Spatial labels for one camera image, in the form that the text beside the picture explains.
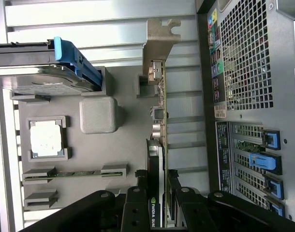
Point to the silver hard disk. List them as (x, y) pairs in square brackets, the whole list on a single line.
[(41, 79)]

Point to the grey parts rack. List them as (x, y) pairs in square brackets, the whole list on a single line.
[(128, 135)]

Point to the open black PC case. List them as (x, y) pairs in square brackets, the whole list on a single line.
[(246, 60)]

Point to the green RAM stick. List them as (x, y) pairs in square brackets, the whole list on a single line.
[(75, 174)]

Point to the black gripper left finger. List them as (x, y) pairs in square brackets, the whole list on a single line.
[(135, 212)]

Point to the silver CPU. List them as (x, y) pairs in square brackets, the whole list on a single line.
[(46, 140)]

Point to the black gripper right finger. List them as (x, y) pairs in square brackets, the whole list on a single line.
[(193, 212)]

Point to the blue disk caddy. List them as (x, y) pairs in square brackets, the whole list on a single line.
[(65, 50)]

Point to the blue slot retention clip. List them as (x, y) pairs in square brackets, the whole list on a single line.
[(270, 138), (274, 187), (276, 206), (263, 163)]

